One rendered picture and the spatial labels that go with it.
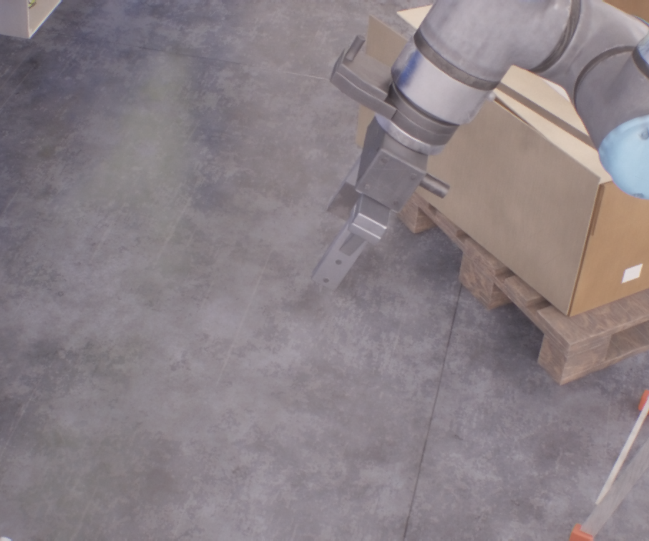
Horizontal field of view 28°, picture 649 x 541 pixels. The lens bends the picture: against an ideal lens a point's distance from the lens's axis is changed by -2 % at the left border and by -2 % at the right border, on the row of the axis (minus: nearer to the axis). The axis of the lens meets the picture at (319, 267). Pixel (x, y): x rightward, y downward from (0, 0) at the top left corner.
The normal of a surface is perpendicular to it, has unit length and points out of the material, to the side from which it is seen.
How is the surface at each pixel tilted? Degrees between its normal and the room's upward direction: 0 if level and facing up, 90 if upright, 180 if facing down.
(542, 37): 82
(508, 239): 90
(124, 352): 0
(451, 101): 89
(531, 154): 90
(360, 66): 24
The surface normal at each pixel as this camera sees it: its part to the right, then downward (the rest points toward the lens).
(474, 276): -0.87, 0.26
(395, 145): 0.48, -0.72
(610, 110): -0.85, -0.23
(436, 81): -0.31, 0.40
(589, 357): 0.49, 0.58
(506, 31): 0.14, 0.66
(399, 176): -0.12, 0.52
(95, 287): 0.07, -0.78
